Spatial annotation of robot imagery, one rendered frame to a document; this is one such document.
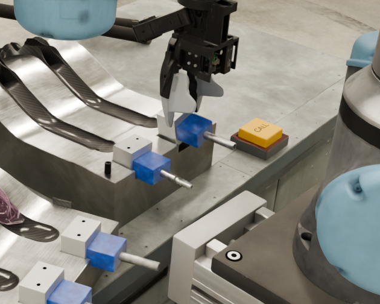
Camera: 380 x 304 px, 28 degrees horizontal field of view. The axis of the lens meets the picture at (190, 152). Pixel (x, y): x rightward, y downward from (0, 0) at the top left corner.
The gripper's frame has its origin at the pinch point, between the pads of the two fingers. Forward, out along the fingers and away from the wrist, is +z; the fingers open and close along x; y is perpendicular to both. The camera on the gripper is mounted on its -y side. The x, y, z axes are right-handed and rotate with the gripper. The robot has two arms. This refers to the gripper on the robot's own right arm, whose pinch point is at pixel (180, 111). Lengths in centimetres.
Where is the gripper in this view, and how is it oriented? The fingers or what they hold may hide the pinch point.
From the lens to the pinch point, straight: 120.8
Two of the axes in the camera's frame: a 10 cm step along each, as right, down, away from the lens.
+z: -0.8, 8.6, 5.1
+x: 5.9, -3.7, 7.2
